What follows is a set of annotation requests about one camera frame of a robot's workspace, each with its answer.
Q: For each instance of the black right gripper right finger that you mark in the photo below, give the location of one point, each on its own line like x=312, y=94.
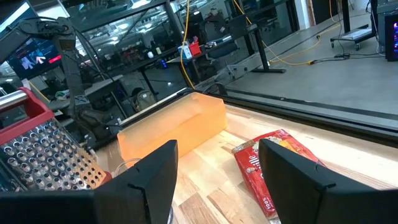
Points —
x=311, y=199

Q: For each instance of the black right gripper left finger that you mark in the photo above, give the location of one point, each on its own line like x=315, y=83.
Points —
x=124, y=202

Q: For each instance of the red popcorn packet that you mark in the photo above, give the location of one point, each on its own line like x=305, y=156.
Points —
x=247, y=168

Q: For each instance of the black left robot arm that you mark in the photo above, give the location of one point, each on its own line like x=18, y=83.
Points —
x=73, y=77

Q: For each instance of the khaki backpack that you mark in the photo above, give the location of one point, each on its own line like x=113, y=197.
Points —
x=144, y=99

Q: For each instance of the black-legged desk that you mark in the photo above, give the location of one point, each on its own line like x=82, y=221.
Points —
x=262, y=53

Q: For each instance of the white and blue box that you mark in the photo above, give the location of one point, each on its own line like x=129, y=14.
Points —
x=185, y=53

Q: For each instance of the small red box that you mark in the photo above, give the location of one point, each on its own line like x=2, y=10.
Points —
x=195, y=49

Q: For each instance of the black monitor screen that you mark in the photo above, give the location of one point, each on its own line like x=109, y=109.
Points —
x=34, y=59

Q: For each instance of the low wheeled cart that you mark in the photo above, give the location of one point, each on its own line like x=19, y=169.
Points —
x=354, y=33

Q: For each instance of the black computer tower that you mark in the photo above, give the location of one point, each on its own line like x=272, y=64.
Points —
x=392, y=37

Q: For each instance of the black office chair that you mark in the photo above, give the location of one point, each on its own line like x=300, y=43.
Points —
x=217, y=31

